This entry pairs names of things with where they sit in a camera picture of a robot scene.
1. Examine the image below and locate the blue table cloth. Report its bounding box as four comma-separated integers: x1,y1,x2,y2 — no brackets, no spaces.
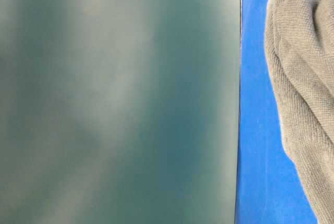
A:
235,0,317,223

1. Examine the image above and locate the grey terry towel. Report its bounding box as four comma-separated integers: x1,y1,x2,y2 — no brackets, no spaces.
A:
265,0,333,223

